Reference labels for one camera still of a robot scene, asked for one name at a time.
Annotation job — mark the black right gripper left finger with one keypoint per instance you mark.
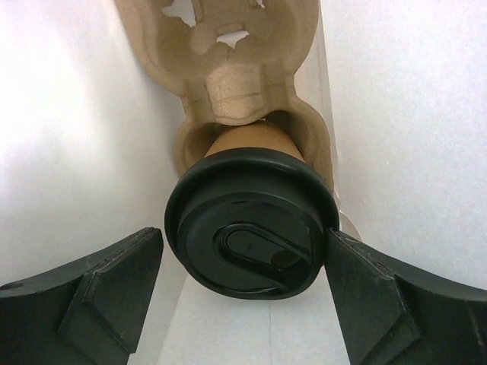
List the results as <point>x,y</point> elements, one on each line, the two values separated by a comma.
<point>89,311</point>

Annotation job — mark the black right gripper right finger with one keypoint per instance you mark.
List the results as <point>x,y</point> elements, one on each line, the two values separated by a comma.
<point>391,312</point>

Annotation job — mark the black plastic cup lid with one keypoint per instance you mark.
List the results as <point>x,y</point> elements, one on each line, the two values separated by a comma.
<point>251,223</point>

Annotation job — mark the light blue paper bag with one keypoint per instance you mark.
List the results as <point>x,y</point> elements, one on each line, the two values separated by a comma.
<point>86,160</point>

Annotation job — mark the brown paper coffee cup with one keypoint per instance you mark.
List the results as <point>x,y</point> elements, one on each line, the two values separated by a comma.
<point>255,135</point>

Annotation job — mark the brown cardboard cup carrier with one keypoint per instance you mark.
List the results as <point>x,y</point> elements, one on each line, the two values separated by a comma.
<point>234,66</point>

